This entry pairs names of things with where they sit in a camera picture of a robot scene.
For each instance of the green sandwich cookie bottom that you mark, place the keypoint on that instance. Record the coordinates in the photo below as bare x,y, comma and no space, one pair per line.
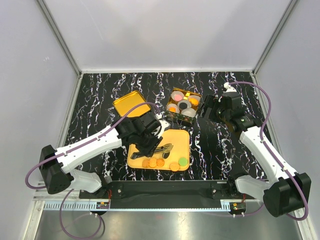
183,161

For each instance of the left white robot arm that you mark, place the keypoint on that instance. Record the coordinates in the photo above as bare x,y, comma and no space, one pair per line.
59,166

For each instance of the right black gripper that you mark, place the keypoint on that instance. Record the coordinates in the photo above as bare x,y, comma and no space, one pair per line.
212,102

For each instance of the green gold cookie tin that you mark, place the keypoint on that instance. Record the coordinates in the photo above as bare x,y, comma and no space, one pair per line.
179,118

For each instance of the orange shell cookie bottom left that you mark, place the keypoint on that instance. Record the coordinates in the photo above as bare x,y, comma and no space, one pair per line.
145,163

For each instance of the metal serving tongs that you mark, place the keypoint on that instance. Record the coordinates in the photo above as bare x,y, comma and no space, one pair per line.
159,150

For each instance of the yellow serving tray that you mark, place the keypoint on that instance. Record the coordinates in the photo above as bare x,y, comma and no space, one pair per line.
181,148

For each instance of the white paper cup back left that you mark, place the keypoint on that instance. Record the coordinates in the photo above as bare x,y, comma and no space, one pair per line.
177,92

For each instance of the black sandwich cookie bottom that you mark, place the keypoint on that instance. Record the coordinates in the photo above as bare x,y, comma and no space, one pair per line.
166,155

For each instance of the round tan biscuit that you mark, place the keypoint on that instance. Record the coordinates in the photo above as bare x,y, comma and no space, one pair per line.
152,163
174,167

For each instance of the black sandwich cookie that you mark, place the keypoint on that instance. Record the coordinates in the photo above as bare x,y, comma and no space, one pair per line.
166,155
183,105

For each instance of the white paper cup front left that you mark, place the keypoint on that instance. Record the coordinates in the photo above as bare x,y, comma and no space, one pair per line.
173,105

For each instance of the pink sandwich cookie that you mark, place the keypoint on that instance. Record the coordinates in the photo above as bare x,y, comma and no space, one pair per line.
177,97

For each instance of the left aluminium frame post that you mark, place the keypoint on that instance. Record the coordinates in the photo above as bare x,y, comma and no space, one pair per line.
58,35

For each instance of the round tan biscuit bottom right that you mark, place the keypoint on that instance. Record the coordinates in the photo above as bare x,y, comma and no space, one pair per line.
174,167

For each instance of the white paper cup centre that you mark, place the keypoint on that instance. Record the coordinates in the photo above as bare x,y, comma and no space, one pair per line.
186,101

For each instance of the orange swirl cookie bottom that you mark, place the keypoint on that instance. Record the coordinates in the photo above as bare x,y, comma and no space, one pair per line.
160,162

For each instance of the right aluminium frame post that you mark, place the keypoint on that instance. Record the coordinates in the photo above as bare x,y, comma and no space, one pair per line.
275,34

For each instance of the aluminium frame post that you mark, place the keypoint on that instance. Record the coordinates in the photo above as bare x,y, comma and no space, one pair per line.
275,34
58,35

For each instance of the white paper cup front right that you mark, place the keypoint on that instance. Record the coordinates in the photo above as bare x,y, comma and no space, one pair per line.
189,112

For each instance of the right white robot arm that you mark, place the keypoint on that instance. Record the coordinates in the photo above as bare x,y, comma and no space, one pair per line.
285,192

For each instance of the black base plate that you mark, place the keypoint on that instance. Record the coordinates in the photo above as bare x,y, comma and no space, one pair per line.
179,192

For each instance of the white paper cup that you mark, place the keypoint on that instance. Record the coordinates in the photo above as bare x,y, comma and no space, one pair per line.
186,101
194,96
189,112
177,92
173,105

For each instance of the orange fish cookie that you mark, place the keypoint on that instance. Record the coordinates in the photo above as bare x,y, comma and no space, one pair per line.
193,101
172,109

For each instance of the orange fish cookie top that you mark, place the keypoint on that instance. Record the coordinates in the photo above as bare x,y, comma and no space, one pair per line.
193,101

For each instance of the gold tin lid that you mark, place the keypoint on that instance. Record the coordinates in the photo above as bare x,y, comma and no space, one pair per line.
125,103

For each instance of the white paper cup back right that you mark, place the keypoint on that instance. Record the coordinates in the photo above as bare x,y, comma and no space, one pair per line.
194,96

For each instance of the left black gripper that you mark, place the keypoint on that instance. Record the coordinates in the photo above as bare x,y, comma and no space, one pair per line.
149,151

